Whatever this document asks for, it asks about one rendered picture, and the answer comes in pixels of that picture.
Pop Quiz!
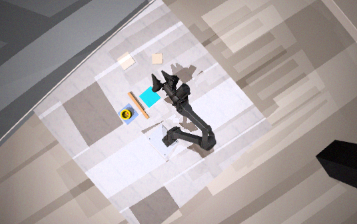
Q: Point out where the tan wooden bar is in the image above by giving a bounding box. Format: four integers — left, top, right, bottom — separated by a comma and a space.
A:
128, 92, 149, 119

